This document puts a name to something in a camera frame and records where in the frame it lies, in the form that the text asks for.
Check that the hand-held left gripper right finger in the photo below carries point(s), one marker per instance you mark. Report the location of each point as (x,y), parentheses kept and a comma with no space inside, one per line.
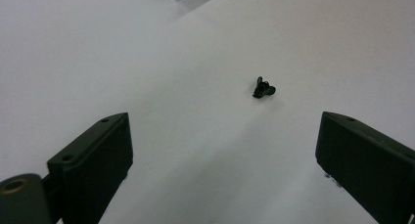
(368,162)

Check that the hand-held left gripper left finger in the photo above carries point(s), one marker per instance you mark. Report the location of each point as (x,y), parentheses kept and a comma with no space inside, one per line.
(91,165)

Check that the small black plastic clip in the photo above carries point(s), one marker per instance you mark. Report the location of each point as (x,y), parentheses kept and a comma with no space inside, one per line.
(263,88)

